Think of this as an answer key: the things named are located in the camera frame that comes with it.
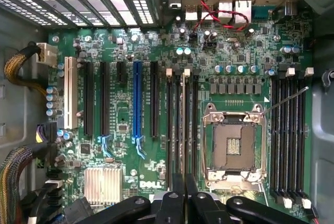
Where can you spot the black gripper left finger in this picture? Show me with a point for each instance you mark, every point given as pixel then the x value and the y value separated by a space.
pixel 171 208

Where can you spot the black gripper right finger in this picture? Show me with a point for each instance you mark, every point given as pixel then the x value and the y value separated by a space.
pixel 204 208

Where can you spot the light blue card latch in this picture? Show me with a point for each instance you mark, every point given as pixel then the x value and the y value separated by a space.
pixel 139 148
pixel 105 145

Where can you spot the CPU socket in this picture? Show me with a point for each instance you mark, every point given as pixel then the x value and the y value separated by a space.
pixel 233 145

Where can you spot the silver finned heat sink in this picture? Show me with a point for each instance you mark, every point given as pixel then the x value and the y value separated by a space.
pixel 103 186

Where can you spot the black SATA plug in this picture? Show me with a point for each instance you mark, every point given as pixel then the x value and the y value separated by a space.
pixel 78 211

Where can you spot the long black expansion slot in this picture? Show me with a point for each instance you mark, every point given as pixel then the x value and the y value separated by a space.
pixel 88 98
pixel 105 98
pixel 154 98

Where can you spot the blue expansion slot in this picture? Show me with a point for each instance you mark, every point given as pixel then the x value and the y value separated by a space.
pixel 137 98

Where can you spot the thin metal locking lever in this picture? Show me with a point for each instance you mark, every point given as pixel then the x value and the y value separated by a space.
pixel 287 101

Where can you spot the short black expansion slot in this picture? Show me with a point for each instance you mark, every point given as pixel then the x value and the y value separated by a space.
pixel 120 72

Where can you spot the white PCI expansion slot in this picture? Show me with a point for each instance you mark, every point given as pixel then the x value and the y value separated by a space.
pixel 70 93

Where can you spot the green Dell motherboard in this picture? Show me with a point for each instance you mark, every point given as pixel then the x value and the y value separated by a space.
pixel 156 49

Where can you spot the silver USB port stack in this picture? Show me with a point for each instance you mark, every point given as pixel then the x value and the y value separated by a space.
pixel 207 15
pixel 191 13

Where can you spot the silver network port block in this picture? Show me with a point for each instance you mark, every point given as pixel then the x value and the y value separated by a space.
pixel 225 10
pixel 242 8

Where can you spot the open metal PC case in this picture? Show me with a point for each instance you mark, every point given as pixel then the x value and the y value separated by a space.
pixel 15 83

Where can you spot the small silver port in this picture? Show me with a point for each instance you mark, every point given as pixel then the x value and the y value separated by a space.
pixel 174 5

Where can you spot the teal serial port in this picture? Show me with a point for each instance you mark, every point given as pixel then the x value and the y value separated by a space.
pixel 262 13

